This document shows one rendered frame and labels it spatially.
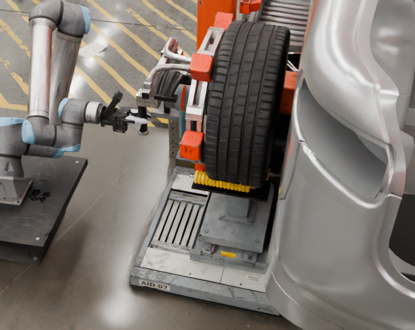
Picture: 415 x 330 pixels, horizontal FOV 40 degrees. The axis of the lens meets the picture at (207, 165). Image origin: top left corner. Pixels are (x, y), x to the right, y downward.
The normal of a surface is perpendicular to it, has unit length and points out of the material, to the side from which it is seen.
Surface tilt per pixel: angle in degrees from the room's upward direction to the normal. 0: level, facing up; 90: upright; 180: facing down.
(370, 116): 72
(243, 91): 48
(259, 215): 0
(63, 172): 0
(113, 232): 0
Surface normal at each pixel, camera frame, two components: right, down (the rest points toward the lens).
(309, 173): -0.85, 0.30
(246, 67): -0.09, -0.30
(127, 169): 0.04, -0.75
